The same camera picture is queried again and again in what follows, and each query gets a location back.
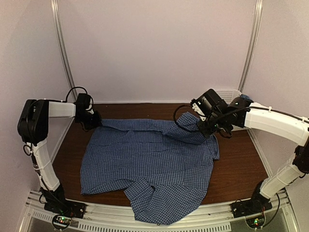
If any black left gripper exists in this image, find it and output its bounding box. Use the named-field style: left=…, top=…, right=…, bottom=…
left=75, top=111, right=102, bottom=131

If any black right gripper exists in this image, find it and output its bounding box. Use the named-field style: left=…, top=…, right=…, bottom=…
left=196, top=115, right=227, bottom=138

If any blue checked shirt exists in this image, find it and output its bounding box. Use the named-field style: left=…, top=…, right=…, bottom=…
left=80, top=111, right=221, bottom=223

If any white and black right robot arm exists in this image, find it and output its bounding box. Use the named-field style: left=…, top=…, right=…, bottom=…
left=191, top=95, right=309, bottom=214

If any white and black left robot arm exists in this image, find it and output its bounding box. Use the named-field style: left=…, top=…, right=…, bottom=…
left=17, top=94, right=101, bottom=215

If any white plastic laundry basket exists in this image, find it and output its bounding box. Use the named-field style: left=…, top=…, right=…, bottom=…
left=217, top=89, right=252, bottom=131

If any blue grey cloth in basket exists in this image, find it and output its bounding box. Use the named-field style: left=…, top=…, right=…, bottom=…
left=240, top=94, right=253, bottom=102

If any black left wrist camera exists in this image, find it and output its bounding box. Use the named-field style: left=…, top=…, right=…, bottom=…
left=74, top=93, right=93, bottom=112

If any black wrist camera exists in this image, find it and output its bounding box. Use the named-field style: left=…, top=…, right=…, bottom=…
left=190, top=89, right=228, bottom=121
left=74, top=93, right=93, bottom=112

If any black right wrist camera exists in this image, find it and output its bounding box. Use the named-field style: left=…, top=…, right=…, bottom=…
left=190, top=89, right=228, bottom=121

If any black left camera cable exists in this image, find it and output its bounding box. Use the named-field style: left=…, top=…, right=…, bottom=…
left=66, top=87, right=89, bottom=102

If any black camera cable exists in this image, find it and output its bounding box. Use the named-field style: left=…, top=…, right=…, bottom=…
left=174, top=104, right=201, bottom=132
left=66, top=87, right=89, bottom=102

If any black right camera cable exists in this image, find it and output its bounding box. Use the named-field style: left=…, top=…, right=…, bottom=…
left=174, top=104, right=201, bottom=132

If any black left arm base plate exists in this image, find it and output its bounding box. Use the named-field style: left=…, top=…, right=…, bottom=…
left=44, top=200, right=86, bottom=219

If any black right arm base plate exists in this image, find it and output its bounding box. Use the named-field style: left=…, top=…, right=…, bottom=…
left=230, top=199, right=272, bottom=218

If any aluminium front rail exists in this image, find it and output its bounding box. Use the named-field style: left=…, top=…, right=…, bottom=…
left=19, top=185, right=299, bottom=232

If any right aluminium frame post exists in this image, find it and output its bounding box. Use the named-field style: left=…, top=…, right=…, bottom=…
left=238, top=0, right=263, bottom=92

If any aluminium frame post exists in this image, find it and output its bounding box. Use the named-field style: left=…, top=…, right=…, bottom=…
left=238, top=0, right=263, bottom=92
left=50, top=0, right=77, bottom=100

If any left aluminium frame post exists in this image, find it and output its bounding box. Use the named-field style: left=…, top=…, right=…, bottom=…
left=50, top=0, right=77, bottom=100

